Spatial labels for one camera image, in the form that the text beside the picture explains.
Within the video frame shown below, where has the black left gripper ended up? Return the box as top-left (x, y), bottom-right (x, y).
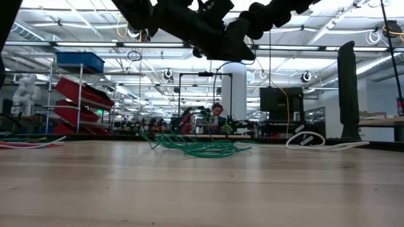
top-left (110, 0), bottom-right (256, 61)

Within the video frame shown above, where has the thin green wire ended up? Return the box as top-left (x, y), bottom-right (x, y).
top-left (138, 61), bottom-right (252, 159)

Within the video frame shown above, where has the thick white cord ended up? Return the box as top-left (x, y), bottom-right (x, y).
top-left (233, 131), bottom-right (370, 151)

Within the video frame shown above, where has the white building column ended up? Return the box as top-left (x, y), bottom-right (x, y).
top-left (220, 61), bottom-right (248, 122)

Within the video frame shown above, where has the person behind robot station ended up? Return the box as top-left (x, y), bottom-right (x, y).
top-left (210, 102), bottom-right (227, 135)

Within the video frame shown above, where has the thin black pole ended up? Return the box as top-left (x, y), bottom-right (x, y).
top-left (379, 0), bottom-right (404, 100)

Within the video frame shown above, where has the long ceiling light strip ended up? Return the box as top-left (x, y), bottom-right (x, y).
top-left (3, 40), bottom-right (404, 53)

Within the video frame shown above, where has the blue plastic bin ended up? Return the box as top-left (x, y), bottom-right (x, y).
top-left (56, 51), bottom-right (105, 74)

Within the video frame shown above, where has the wooden top work desk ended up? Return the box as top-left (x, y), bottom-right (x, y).
top-left (356, 115), bottom-right (404, 143)

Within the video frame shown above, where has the metal shelving rack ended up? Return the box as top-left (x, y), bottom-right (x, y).
top-left (44, 62), bottom-right (116, 136)

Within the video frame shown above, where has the red slanted shelf bin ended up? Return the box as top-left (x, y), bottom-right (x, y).
top-left (55, 77), bottom-right (115, 111)
top-left (53, 100), bottom-right (101, 127)
top-left (52, 122), bottom-right (111, 136)

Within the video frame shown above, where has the black camera gantry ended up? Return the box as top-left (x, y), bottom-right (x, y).
top-left (177, 71), bottom-right (234, 133)

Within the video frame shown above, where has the yellow hanging cable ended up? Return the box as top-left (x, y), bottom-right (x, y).
top-left (270, 80), bottom-right (290, 136)

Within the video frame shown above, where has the black ceiling cable reel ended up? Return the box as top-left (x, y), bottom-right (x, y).
top-left (128, 27), bottom-right (152, 42)
top-left (382, 20), bottom-right (403, 38)

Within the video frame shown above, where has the hanging black cable loop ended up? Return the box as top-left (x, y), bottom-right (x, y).
top-left (127, 50), bottom-right (143, 62)

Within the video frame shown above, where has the bundle of coloured wires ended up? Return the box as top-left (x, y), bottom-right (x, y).
top-left (0, 135), bottom-right (67, 150)

